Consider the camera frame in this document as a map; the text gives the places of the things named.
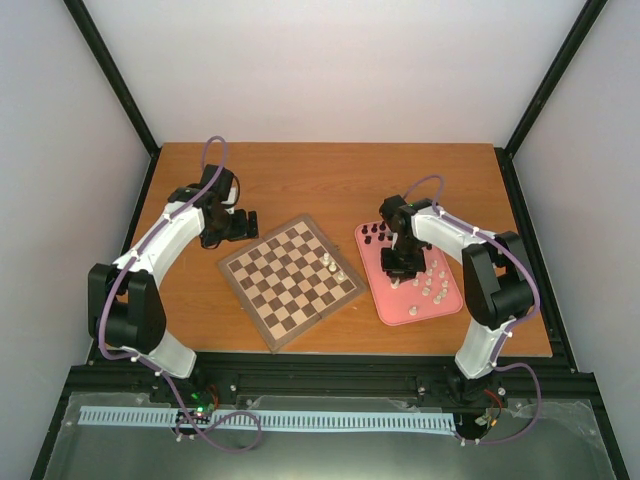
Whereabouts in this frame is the wooden folding chess board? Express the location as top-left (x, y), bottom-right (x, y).
top-left (218, 214), bottom-right (367, 353)

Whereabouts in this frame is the purple cable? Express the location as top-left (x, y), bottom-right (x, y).
top-left (402, 174), bottom-right (543, 446)
top-left (97, 134), bottom-right (263, 453)

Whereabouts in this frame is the pink rubber tray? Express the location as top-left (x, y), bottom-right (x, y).
top-left (355, 222), bottom-right (463, 326)

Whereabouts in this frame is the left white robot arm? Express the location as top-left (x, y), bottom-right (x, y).
top-left (88, 165), bottom-right (258, 403)

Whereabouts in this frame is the black aluminium frame rail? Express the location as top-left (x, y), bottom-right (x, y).
top-left (64, 351), bottom-right (596, 407)

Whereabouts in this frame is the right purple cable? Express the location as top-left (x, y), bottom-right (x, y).
top-left (402, 174), bottom-right (543, 446)

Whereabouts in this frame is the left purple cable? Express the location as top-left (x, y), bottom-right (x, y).
top-left (97, 134), bottom-right (263, 453)

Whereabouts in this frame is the light blue cable duct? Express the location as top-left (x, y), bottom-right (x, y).
top-left (78, 406), bottom-right (455, 435)

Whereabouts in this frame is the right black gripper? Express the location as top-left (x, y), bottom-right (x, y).
top-left (380, 237), bottom-right (426, 284)

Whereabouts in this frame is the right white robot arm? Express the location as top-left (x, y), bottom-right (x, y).
top-left (379, 195), bottom-right (540, 380)

